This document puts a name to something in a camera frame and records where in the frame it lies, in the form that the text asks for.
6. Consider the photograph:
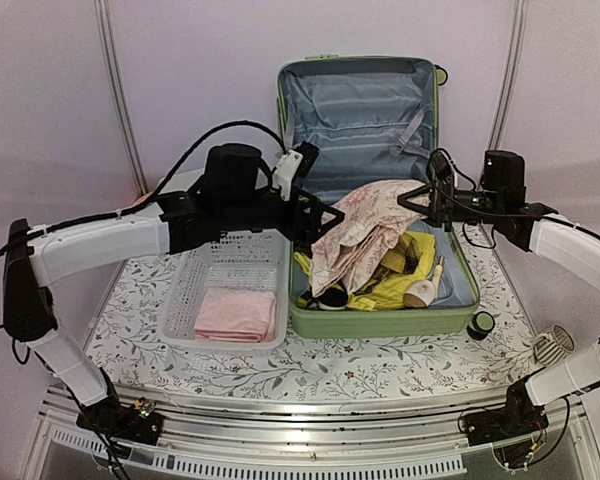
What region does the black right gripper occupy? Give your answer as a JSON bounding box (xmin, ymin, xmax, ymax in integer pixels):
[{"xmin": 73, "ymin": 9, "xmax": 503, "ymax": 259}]
[{"xmin": 399, "ymin": 175, "xmax": 505, "ymax": 232}]

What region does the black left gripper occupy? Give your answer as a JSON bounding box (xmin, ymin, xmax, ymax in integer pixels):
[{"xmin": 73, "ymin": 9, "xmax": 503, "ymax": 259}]
[{"xmin": 221, "ymin": 186, "xmax": 347, "ymax": 245}]

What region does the pink printed white garment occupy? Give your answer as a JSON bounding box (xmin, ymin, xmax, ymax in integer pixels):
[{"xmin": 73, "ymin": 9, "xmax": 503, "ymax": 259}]
[{"xmin": 310, "ymin": 180, "xmax": 424, "ymax": 297}]

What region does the white perforated plastic basket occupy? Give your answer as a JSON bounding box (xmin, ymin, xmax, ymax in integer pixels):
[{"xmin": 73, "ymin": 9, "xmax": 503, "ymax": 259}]
[{"xmin": 158, "ymin": 231, "xmax": 291, "ymax": 356}]

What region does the green hard-shell suitcase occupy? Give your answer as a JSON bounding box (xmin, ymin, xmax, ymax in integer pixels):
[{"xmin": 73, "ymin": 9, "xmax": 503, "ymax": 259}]
[{"xmin": 277, "ymin": 56, "xmax": 480, "ymax": 339}]

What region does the pink cloth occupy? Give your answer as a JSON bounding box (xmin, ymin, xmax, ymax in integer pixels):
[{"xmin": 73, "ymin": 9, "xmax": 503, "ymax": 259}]
[{"xmin": 194, "ymin": 288, "xmax": 276, "ymax": 343}]

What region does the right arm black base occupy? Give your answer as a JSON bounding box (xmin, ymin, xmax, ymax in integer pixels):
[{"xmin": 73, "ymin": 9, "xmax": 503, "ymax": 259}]
[{"xmin": 461, "ymin": 377, "xmax": 549, "ymax": 446}]

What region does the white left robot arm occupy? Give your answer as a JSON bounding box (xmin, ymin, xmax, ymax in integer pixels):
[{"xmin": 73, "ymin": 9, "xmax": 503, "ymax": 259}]
[{"xmin": 2, "ymin": 142, "xmax": 344, "ymax": 434}]

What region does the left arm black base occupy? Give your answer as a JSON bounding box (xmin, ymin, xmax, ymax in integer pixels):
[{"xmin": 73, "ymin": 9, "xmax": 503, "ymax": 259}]
[{"xmin": 76, "ymin": 386, "xmax": 165, "ymax": 446}]

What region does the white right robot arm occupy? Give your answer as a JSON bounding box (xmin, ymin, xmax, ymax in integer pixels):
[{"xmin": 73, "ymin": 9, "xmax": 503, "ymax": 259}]
[{"xmin": 397, "ymin": 149, "xmax": 600, "ymax": 436}]

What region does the yellow garment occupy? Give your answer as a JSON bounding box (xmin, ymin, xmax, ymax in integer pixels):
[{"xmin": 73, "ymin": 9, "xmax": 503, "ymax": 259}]
[{"xmin": 294, "ymin": 231, "xmax": 437, "ymax": 312}]

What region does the cream round bottle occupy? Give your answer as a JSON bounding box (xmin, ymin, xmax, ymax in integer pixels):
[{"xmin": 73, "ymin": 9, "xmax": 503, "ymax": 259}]
[{"xmin": 403, "ymin": 257, "xmax": 445, "ymax": 309}]

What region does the white green drawer box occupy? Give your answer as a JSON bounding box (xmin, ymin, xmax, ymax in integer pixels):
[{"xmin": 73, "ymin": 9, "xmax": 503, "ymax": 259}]
[{"xmin": 157, "ymin": 168, "xmax": 204, "ymax": 199}]

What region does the black lidded round jar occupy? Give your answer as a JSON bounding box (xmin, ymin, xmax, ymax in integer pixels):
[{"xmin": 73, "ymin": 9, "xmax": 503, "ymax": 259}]
[{"xmin": 316, "ymin": 288, "xmax": 349, "ymax": 311}]

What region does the white ribbed round object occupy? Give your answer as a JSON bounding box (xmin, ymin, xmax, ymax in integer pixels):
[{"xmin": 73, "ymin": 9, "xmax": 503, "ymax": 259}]
[{"xmin": 532, "ymin": 325, "xmax": 575, "ymax": 367}]

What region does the floral white table mat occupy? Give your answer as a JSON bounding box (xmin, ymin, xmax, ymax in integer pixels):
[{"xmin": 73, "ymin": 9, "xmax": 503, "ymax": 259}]
[{"xmin": 86, "ymin": 227, "xmax": 535, "ymax": 403}]

